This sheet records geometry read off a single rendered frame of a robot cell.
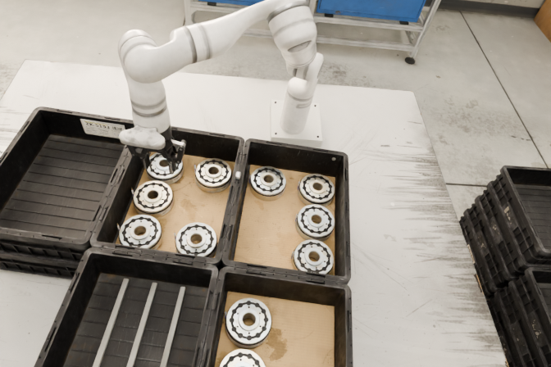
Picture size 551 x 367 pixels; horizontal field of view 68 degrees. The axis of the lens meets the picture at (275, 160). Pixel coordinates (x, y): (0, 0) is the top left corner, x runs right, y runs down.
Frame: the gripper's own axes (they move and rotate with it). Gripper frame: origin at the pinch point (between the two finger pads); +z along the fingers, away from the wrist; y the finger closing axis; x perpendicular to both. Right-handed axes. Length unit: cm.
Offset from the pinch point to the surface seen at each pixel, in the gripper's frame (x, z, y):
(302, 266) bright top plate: 12.9, 15.0, -38.5
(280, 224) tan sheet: 0.0, 17.7, -31.6
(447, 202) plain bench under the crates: -27, 31, -88
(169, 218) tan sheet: 3.9, 17.5, -2.1
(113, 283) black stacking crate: 23.5, 17.7, 5.6
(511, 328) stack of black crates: -6, 74, -129
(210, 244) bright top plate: 11.0, 14.8, -14.8
